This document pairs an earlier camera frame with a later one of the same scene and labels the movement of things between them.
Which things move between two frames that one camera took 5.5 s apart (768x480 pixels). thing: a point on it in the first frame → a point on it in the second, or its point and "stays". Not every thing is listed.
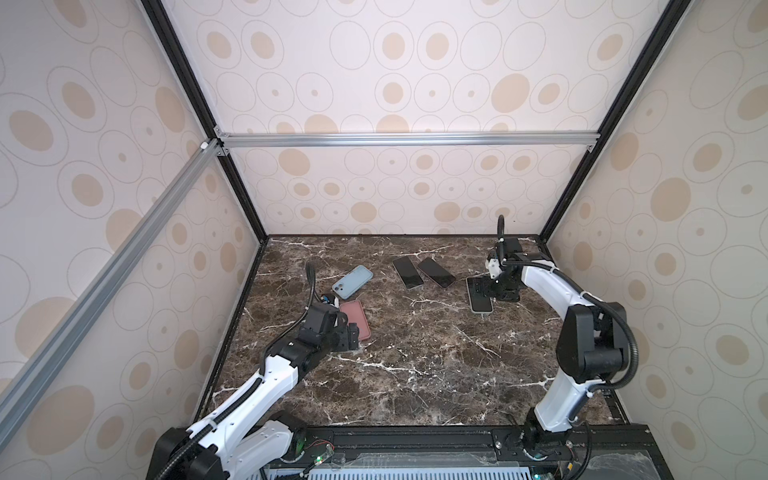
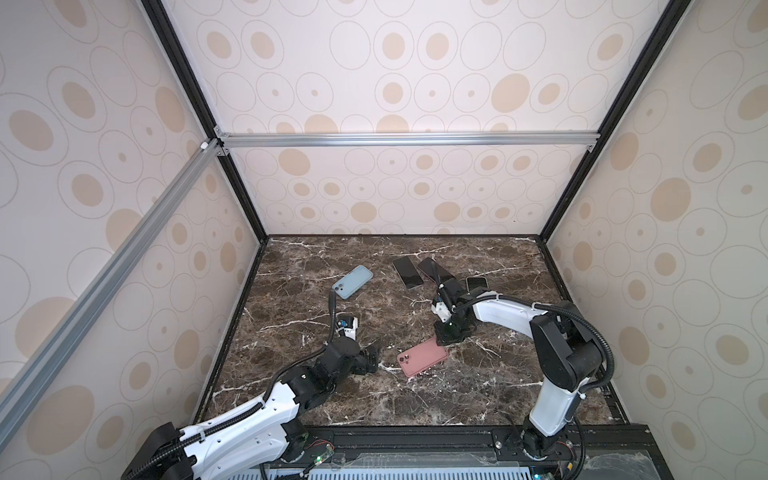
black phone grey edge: [408, 272] stays
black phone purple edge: [436, 273] stays
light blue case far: [352, 282] stays
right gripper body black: [502, 291] → [450, 332]
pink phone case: [356, 314] → [421, 357]
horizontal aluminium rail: [410, 139] stays
